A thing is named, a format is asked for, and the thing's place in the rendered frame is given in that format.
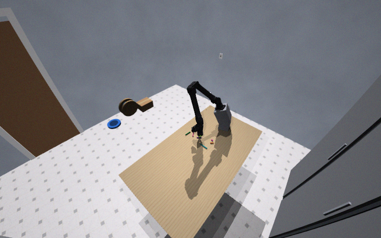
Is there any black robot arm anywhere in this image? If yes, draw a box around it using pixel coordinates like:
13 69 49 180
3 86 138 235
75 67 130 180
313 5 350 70
187 81 226 133

